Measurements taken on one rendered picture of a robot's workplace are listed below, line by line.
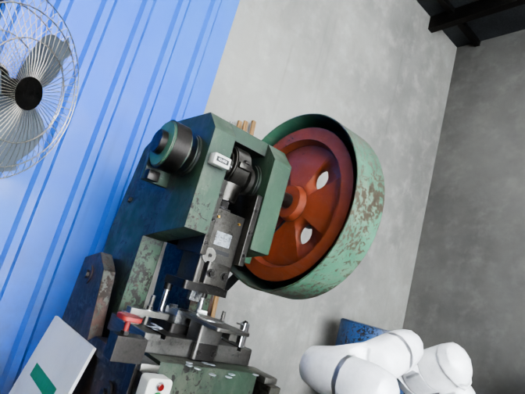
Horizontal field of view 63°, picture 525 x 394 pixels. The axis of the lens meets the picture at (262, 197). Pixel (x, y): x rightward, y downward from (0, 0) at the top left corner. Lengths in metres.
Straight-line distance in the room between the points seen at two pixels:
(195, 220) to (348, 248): 0.58
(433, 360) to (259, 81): 2.56
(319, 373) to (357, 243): 0.71
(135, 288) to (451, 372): 1.13
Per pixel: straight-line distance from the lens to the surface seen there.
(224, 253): 1.63
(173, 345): 1.52
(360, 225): 1.65
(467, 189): 4.96
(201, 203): 1.51
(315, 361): 1.10
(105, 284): 1.80
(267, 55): 3.50
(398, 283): 4.74
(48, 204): 2.60
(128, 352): 1.33
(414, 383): 1.33
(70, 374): 1.73
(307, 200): 1.88
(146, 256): 1.76
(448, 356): 1.27
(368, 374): 1.03
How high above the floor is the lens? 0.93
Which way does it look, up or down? 12 degrees up
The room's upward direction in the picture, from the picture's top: 16 degrees clockwise
